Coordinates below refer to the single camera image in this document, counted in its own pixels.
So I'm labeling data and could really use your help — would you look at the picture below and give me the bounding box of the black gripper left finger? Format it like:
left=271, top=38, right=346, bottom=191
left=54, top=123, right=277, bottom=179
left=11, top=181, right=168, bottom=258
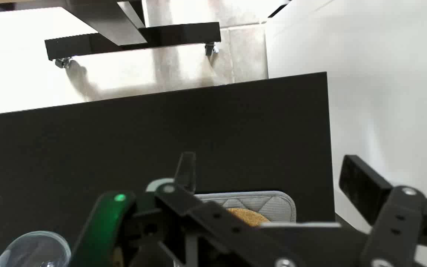
left=152, top=151, right=299, bottom=267

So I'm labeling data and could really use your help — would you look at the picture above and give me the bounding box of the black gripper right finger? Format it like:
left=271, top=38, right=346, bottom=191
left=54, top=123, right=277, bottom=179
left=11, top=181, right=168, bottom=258
left=337, top=154, right=427, bottom=267

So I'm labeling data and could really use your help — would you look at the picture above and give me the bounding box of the clear glass cup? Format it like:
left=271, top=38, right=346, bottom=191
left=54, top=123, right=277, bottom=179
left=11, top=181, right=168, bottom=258
left=0, top=228, right=72, bottom=267

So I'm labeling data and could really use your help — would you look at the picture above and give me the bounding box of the round wooden board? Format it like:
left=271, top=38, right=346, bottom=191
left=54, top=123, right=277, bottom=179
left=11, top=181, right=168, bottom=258
left=225, top=206, right=269, bottom=229

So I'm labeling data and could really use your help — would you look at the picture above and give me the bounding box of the grey quilted pot holder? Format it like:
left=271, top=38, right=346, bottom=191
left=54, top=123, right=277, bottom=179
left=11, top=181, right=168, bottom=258
left=194, top=189, right=297, bottom=225

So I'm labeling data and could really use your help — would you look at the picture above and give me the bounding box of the black table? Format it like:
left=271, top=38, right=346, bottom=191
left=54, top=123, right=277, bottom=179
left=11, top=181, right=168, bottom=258
left=0, top=71, right=336, bottom=267

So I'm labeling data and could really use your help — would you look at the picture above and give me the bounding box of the black wheeled stand base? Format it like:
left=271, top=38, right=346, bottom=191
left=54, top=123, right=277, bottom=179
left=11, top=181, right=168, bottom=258
left=42, top=0, right=222, bottom=69

